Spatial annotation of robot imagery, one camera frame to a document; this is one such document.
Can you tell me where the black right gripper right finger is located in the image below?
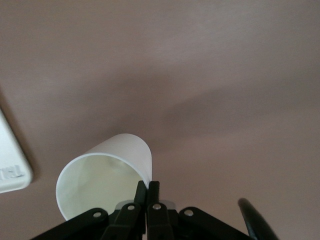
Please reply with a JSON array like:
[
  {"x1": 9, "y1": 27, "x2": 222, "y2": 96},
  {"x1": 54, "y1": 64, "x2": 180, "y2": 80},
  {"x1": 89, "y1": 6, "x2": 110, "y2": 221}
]
[{"x1": 146, "y1": 180, "x2": 251, "y2": 240}]

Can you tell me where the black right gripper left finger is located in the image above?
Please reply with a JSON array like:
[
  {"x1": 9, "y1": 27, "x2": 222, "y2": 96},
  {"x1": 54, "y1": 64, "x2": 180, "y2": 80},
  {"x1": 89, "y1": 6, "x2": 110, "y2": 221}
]
[{"x1": 31, "y1": 180, "x2": 148, "y2": 240}]

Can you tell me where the white plastic cup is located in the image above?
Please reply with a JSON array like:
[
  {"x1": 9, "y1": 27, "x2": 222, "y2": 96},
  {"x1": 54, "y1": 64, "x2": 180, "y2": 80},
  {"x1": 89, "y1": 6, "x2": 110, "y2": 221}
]
[{"x1": 55, "y1": 133, "x2": 154, "y2": 221}]

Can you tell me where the cream bear print tray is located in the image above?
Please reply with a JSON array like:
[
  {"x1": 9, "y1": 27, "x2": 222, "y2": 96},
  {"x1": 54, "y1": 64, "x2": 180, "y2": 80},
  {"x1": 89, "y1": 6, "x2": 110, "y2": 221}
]
[{"x1": 0, "y1": 106, "x2": 34, "y2": 195}]

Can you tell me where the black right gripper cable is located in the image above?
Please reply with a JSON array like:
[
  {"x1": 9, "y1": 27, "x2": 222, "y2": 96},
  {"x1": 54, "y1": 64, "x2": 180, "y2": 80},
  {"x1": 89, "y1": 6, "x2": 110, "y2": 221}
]
[{"x1": 237, "y1": 197, "x2": 279, "y2": 240}]

